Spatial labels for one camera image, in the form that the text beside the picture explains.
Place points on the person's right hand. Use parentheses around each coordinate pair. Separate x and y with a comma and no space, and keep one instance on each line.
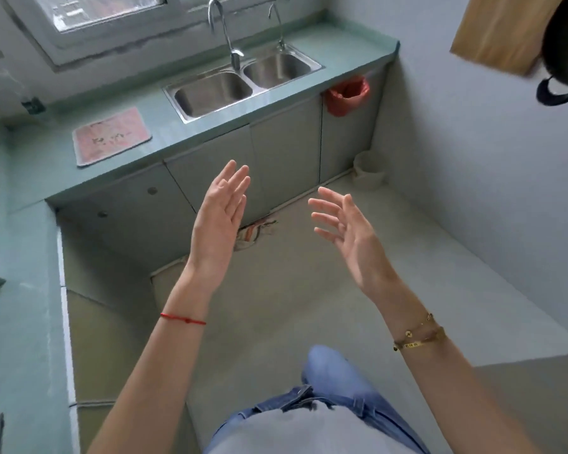
(359,250)

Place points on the steel double sink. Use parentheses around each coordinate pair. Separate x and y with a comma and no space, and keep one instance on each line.
(213,94)

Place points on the grey kitchen base cabinets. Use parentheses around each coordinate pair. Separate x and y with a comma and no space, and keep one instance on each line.
(288,146)

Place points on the small chrome faucet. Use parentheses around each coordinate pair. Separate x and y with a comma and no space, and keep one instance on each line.
(280,33)

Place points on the white framed window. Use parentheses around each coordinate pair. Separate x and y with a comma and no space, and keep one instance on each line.
(99,9)

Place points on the person's left forearm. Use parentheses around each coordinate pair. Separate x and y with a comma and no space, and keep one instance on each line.
(146,382)

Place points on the person's left hand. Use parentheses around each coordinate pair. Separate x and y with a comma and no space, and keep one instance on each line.
(215,226)

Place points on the white bucket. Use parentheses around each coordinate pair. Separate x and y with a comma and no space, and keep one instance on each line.
(370,172)

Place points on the red plastic bag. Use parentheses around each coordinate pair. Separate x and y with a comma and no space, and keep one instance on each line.
(348,96)

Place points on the tall chrome faucet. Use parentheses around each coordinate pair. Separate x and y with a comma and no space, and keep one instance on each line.
(227,37)

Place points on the wall socket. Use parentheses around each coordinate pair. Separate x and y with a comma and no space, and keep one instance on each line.
(33,105)

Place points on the wooden cutting board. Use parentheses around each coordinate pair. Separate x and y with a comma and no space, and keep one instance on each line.
(501,28)

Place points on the person's right forearm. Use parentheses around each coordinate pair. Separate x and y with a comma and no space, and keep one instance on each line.
(454,397)

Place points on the blue jeans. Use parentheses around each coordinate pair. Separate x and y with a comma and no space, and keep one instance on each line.
(331,373)

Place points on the white shirt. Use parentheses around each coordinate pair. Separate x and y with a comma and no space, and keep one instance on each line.
(312,435)

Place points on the patterned floor rag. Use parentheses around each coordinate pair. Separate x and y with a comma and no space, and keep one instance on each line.
(255,233)

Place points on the pink floral mat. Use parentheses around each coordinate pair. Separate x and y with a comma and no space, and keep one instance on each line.
(111,137)

